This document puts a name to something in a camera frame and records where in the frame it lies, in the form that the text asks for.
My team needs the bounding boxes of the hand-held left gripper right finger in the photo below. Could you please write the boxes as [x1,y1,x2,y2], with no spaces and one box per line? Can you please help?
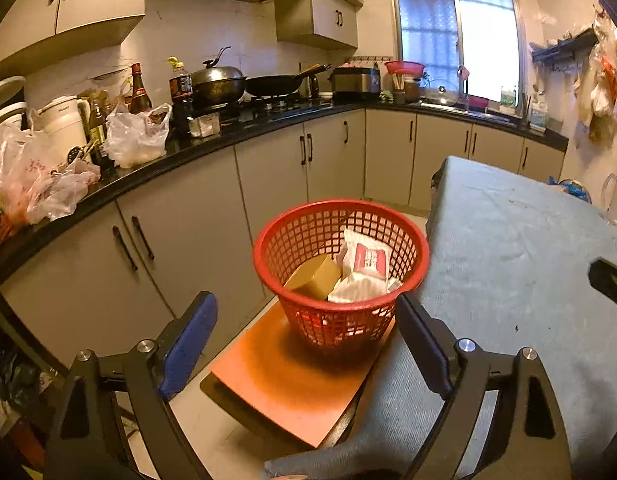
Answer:
[395,292,574,480]

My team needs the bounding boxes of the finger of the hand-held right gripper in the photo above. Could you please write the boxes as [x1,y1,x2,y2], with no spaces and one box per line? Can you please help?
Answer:
[588,237,617,318]

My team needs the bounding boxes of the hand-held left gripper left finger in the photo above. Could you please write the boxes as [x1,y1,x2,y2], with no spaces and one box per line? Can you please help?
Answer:
[43,291,219,480]

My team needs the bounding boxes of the red plastic mesh basket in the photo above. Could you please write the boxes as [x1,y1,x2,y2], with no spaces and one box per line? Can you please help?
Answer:
[252,199,431,351]

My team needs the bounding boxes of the white paper towel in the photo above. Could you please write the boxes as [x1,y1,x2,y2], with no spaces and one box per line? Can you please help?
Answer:
[328,276,389,306]

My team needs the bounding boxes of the white packet red label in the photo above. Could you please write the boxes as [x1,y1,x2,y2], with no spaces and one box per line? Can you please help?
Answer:
[341,228,393,281]

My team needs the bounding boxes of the yellow sponge block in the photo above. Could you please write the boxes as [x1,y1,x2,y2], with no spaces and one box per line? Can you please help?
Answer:
[283,253,343,301]

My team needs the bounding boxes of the clear glass pitcher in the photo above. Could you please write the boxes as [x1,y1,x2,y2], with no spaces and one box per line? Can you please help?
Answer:
[602,172,617,228]

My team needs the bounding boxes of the grey tablecloth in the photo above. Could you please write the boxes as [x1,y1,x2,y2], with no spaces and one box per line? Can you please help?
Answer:
[263,155,617,480]

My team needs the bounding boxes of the blue plastic bag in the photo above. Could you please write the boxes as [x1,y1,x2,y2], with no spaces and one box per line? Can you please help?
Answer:
[548,176,591,203]

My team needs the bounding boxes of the orange chair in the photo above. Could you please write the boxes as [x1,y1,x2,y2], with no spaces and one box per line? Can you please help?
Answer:
[201,300,396,448]

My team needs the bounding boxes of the beige base cabinets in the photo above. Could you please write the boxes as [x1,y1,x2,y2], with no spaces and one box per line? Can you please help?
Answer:
[0,107,569,376]

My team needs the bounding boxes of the hanging plastic bags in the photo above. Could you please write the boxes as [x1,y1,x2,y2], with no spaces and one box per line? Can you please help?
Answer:
[575,10,617,143]

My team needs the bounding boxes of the white plastic bag red print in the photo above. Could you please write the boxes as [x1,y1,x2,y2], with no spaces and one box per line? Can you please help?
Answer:
[105,102,172,170]

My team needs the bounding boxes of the clear seasoning box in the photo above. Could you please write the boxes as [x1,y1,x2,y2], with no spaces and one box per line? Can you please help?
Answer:
[187,112,222,138]

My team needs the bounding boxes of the pink and white plastic bags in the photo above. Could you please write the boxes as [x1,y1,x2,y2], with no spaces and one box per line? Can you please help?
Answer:
[0,127,102,226]

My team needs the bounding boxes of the green glass bottle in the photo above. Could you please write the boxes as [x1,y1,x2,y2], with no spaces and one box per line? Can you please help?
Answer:
[88,97,114,171]

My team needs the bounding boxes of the sink faucet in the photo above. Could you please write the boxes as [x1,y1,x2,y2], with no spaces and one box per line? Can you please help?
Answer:
[457,66,471,111]

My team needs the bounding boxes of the black gas stove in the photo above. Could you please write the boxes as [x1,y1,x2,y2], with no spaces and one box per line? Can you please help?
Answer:
[221,95,334,123]

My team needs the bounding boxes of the brown sauce bottle red cap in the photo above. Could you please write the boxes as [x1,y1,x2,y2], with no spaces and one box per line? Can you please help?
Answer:
[128,62,153,115]

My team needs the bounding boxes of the white electric kettle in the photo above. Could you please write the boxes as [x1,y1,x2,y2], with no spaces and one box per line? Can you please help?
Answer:
[31,96,92,163]

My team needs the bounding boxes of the glass pot lid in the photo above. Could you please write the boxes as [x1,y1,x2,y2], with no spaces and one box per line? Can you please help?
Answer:
[421,79,461,107]

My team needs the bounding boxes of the dark oil bottle yellow cap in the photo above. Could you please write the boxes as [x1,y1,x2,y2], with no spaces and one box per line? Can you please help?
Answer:
[168,56,194,111]

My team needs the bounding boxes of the steel wok with lid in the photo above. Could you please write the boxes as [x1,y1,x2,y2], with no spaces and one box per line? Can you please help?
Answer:
[191,46,248,108]

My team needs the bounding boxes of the black frying pan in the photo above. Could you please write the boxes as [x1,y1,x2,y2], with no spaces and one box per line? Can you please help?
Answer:
[244,64,334,98]

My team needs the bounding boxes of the silver countertop appliance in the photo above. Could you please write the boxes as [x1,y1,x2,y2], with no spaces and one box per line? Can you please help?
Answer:
[329,66,381,101]

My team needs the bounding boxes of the red plastic colander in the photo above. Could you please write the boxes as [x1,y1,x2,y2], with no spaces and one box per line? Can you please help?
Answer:
[385,61,426,78]

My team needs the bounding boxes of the white rice cooker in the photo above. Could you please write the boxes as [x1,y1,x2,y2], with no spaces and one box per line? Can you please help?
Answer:
[0,76,29,133]

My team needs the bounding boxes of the kitchen window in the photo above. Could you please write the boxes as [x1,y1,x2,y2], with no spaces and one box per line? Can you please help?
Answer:
[388,0,524,111]

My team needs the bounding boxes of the dark wall rack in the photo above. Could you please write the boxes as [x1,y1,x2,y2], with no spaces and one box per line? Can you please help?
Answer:
[531,27,599,68]

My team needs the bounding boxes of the small beige wall cabinet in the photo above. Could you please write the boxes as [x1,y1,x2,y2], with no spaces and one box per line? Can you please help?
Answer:
[274,0,359,51]

